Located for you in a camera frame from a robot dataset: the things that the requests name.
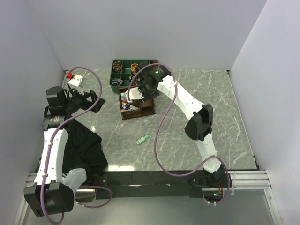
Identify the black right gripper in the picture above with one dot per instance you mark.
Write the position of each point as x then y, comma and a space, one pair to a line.
146, 98

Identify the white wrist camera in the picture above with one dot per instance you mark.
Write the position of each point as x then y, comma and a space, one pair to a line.
76, 82
133, 94

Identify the grey rolled cloth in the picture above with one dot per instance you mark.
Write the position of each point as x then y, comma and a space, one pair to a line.
116, 82

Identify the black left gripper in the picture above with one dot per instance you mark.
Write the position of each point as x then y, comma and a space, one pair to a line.
87, 104

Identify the green compartment tray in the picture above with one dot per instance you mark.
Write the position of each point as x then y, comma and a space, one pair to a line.
126, 72

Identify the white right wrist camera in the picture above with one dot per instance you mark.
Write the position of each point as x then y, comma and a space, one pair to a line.
133, 94

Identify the brown wooden desk organizer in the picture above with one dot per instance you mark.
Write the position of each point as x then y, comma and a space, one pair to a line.
145, 108

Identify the black white rolled tie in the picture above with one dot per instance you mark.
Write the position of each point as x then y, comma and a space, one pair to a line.
136, 81

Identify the yellow rolled tie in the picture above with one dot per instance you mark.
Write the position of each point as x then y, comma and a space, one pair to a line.
133, 67

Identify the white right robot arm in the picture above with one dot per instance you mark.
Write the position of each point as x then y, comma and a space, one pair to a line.
159, 78

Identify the brown patterned rolled tie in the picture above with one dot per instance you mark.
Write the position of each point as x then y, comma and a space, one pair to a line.
117, 67

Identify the aluminium rail frame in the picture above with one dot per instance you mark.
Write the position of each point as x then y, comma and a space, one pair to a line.
241, 180

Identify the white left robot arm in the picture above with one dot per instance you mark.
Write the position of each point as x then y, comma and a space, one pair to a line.
51, 192

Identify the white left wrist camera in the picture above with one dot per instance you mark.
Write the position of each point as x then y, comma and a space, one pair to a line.
76, 82

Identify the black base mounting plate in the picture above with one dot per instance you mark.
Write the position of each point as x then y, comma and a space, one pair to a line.
155, 184

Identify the black cloth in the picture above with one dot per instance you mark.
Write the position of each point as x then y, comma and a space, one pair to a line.
83, 150

